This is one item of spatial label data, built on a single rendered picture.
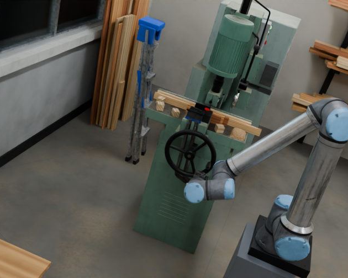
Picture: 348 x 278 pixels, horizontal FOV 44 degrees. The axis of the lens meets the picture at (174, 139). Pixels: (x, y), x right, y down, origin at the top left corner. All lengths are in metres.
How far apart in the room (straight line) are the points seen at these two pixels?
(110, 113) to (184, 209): 1.53
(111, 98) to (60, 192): 1.13
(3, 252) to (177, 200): 1.17
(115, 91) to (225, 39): 1.72
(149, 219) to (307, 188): 1.31
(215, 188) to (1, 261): 0.94
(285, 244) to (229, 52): 1.05
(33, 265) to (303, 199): 1.17
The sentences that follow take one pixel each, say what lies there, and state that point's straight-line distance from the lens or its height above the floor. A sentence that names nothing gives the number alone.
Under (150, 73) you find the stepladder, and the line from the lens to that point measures 3.47.
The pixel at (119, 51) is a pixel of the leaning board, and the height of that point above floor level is 0.75.
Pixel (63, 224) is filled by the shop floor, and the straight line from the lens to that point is 2.96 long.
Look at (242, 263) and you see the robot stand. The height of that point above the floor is 0.52.
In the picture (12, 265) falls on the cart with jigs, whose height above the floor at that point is 0.53.
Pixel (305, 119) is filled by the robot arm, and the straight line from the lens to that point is 1.92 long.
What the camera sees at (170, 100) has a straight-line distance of 2.64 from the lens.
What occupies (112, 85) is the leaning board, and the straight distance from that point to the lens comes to 3.92.
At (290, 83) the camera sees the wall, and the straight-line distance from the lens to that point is 4.89.
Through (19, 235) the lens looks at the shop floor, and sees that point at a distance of 2.86.
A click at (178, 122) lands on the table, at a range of 2.51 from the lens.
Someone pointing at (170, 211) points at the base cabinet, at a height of 0.27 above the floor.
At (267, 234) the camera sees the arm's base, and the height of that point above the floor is 0.67.
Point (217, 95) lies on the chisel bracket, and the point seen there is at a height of 1.07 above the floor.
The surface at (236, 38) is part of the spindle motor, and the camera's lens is 2.39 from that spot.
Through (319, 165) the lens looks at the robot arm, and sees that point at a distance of 1.86.
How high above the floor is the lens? 1.98
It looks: 28 degrees down
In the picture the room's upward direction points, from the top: 17 degrees clockwise
